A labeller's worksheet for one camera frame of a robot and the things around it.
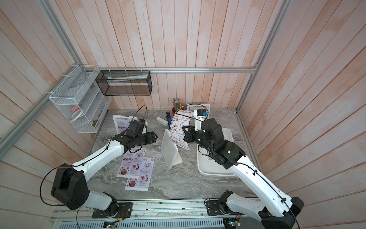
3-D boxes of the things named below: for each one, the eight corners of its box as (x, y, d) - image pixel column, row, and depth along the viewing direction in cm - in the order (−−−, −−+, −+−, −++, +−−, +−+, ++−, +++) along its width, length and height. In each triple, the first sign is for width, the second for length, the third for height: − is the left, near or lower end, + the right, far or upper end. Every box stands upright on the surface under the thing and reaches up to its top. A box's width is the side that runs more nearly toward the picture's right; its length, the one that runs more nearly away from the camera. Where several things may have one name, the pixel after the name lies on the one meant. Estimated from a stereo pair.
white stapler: (156, 120, 115) (155, 118, 113) (158, 118, 117) (158, 115, 115) (166, 126, 111) (165, 124, 109) (168, 124, 113) (168, 121, 111)
